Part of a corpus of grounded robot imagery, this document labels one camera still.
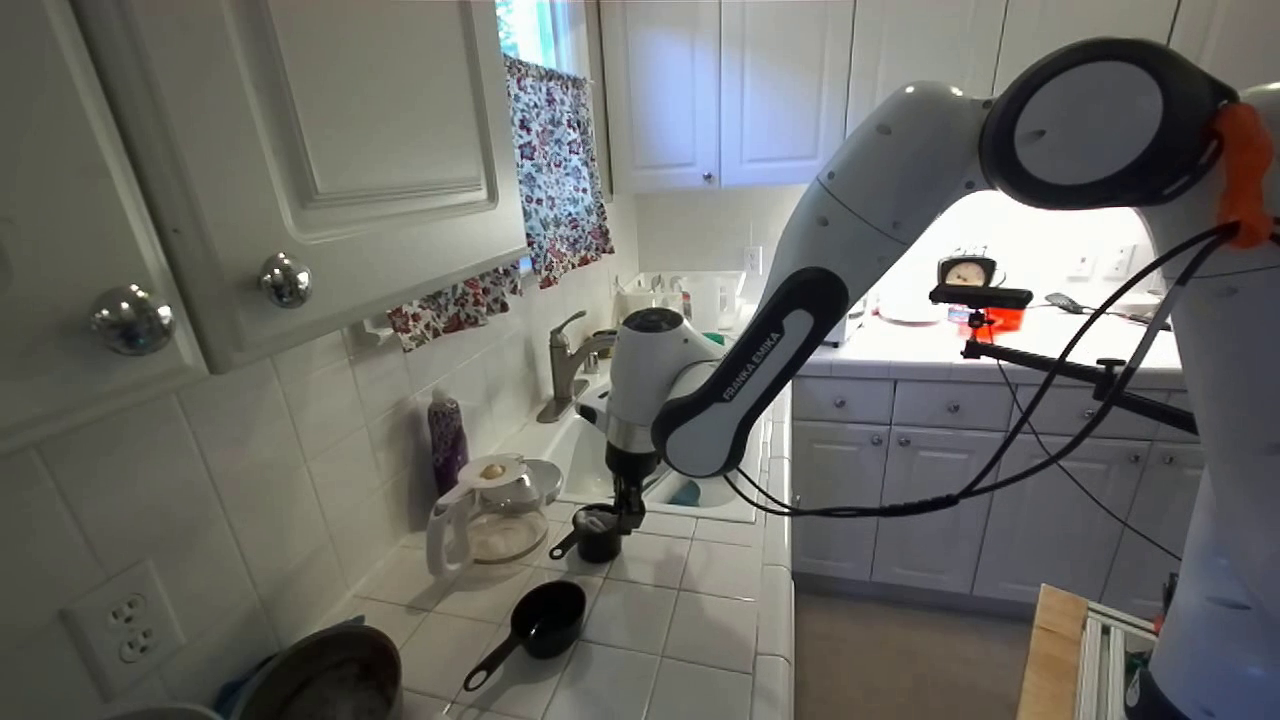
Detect white plastic jug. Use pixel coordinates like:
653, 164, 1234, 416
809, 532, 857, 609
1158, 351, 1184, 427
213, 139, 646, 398
616, 273, 655, 321

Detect white kitchen cabinets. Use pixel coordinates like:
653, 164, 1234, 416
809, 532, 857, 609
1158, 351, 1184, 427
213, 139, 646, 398
595, 0, 1280, 193
792, 373, 1202, 621

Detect white wall power outlet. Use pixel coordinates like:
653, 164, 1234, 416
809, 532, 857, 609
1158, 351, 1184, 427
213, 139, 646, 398
55, 556, 182, 698

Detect small black pan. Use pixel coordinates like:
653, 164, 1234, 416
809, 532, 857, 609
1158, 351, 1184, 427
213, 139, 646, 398
458, 578, 590, 698

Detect silver round cabinet knob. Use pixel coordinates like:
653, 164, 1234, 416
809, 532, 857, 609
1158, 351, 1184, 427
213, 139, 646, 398
87, 280, 178, 361
255, 253, 315, 311

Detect window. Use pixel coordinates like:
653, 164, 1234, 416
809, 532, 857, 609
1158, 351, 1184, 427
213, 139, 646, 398
493, 0, 590, 76

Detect black camera with orange mount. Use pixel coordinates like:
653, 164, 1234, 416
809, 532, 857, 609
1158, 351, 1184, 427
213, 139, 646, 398
928, 280, 1035, 341

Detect floral window curtain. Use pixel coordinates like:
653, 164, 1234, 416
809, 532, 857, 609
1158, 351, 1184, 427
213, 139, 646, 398
350, 54, 620, 351

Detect white wall cabinet door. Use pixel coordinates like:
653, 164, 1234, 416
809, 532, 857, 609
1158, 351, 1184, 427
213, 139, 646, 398
0, 0, 213, 443
62, 0, 532, 377

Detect white double sink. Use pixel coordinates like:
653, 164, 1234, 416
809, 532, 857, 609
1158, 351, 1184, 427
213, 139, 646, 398
534, 350, 769, 528

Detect dark round pan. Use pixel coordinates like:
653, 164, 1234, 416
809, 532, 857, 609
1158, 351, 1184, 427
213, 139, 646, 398
230, 615, 408, 720

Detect small black measuring cup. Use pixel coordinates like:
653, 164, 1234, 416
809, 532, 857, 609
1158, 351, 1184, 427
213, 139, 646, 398
543, 500, 632, 568

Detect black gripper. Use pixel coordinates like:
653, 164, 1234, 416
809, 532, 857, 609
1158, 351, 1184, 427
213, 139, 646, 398
603, 443, 664, 538

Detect glass coffee carafe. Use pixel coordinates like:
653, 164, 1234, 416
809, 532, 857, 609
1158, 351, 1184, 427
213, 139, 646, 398
424, 452, 551, 583

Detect purple soap bottle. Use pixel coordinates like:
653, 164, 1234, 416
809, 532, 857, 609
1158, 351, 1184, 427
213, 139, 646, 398
419, 387, 472, 500

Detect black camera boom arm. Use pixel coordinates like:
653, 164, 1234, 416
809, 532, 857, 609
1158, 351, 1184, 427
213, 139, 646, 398
959, 336, 1202, 438

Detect white lower kitchen cabinets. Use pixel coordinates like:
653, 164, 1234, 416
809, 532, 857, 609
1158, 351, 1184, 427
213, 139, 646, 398
792, 373, 1202, 621

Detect aluminium base frame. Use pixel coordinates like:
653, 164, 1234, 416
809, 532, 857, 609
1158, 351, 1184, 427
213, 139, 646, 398
1077, 597, 1158, 720

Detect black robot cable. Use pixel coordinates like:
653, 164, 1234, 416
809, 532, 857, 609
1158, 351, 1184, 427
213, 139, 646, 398
714, 215, 1242, 523

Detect white upper kitchen cabinets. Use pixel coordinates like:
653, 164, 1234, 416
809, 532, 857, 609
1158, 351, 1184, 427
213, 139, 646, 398
595, 0, 1280, 193

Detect metal kitchen faucet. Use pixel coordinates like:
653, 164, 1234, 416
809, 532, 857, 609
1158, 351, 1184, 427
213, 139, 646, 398
532, 308, 623, 427

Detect wooden table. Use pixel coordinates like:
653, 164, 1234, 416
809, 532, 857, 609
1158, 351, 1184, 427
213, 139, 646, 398
1015, 579, 1094, 720

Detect small round desk clock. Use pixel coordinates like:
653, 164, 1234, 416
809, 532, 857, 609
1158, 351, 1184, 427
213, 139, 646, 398
936, 253, 1000, 293

